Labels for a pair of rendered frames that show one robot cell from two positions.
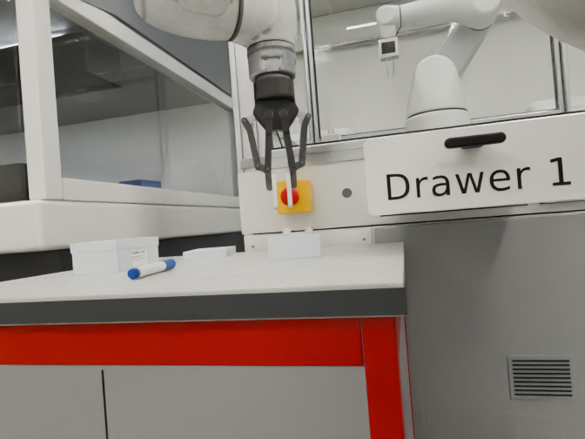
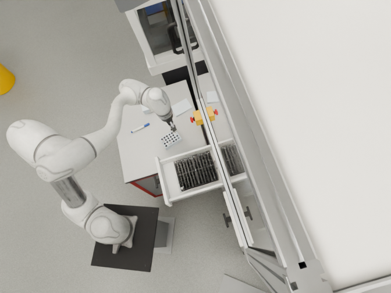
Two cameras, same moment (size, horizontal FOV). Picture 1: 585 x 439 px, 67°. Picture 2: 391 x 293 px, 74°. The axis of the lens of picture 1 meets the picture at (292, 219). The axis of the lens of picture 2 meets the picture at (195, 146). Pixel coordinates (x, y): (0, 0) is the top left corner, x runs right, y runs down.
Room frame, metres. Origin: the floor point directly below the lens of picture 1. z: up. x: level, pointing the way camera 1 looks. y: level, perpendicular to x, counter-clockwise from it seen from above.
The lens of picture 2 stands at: (0.78, -0.74, 2.33)
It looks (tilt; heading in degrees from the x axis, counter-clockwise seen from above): 68 degrees down; 80
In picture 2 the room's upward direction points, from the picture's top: 21 degrees counter-clockwise
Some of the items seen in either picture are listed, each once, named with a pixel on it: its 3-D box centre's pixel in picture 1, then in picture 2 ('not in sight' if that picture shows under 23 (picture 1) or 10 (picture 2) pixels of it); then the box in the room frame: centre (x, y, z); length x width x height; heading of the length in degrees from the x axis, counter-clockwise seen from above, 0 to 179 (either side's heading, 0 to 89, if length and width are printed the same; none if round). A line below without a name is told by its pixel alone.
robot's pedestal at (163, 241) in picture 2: not in sight; (142, 232); (0.24, -0.35, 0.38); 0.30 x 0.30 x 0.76; 55
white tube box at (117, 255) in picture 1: (117, 254); (150, 104); (0.77, 0.31, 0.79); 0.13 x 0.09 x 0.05; 167
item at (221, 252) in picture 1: (211, 252); (181, 107); (0.95, 0.18, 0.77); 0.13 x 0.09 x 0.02; 179
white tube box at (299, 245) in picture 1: (292, 245); (170, 139); (0.77, 0.00, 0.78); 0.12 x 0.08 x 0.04; 2
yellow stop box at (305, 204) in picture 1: (293, 197); (197, 118); (0.99, -0.01, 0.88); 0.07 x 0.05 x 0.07; 76
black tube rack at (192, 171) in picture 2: not in sight; (196, 171); (0.80, -0.30, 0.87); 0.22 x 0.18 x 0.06; 166
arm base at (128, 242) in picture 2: not in sight; (118, 233); (0.23, -0.37, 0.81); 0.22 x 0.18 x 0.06; 53
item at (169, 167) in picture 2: not in sight; (197, 171); (0.81, -0.30, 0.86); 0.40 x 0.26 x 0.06; 166
